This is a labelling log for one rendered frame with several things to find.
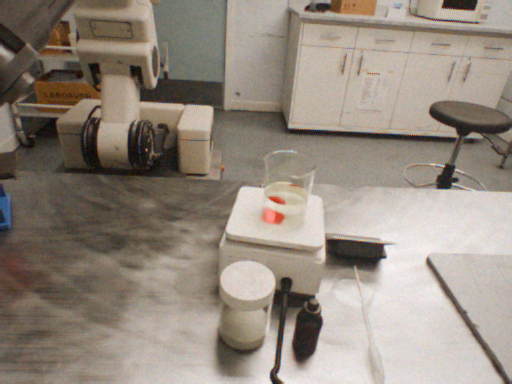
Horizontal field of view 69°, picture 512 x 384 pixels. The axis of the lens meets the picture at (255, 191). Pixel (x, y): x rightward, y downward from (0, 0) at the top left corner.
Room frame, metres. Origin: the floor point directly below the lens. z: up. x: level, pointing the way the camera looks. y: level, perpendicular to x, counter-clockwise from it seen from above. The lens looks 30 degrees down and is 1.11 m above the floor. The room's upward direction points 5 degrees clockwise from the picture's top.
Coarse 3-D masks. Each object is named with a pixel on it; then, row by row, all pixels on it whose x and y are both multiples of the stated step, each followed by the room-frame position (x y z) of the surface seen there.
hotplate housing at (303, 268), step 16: (224, 240) 0.37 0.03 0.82; (224, 256) 0.35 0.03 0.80; (240, 256) 0.35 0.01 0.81; (256, 256) 0.35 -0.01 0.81; (272, 256) 0.35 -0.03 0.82; (288, 256) 0.35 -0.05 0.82; (304, 256) 0.35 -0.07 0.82; (320, 256) 0.35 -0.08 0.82; (272, 272) 0.35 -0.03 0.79; (288, 272) 0.34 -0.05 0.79; (304, 272) 0.34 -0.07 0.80; (320, 272) 0.34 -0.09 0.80; (288, 288) 0.33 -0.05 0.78; (304, 288) 0.34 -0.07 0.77
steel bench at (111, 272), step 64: (64, 192) 0.55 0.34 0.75; (128, 192) 0.57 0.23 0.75; (192, 192) 0.59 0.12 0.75; (320, 192) 0.63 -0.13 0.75; (384, 192) 0.65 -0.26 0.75; (448, 192) 0.67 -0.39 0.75; (0, 256) 0.38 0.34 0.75; (64, 256) 0.39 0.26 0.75; (128, 256) 0.40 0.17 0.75; (192, 256) 0.41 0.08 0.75; (0, 320) 0.28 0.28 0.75; (64, 320) 0.28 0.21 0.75; (128, 320) 0.29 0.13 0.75; (192, 320) 0.30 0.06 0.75; (384, 320) 0.32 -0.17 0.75; (448, 320) 0.33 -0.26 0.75
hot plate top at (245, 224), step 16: (240, 192) 0.45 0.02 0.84; (256, 192) 0.46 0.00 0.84; (240, 208) 0.41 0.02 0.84; (256, 208) 0.41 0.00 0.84; (320, 208) 0.43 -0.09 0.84; (240, 224) 0.38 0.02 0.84; (256, 224) 0.38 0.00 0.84; (304, 224) 0.39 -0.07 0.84; (320, 224) 0.39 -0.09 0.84; (240, 240) 0.35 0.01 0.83; (256, 240) 0.35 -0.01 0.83; (272, 240) 0.35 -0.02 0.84; (288, 240) 0.35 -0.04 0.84; (304, 240) 0.35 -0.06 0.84; (320, 240) 0.36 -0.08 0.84
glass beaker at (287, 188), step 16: (272, 160) 0.42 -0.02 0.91; (288, 160) 0.43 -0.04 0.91; (304, 160) 0.42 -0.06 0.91; (272, 176) 0.38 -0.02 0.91; (288, 176) 0.37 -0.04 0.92; (304, 176) 0.37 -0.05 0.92; (272, 192) 0.38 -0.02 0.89; (288, 192) 0.37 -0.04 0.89; (304, 192) 0.38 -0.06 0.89; (272, 208) 0.37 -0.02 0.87; (288, 208) 0.37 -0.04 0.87; (304, 208) 0.38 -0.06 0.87; (272, 224) 0.37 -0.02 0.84; (288, 224) 0.37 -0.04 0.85
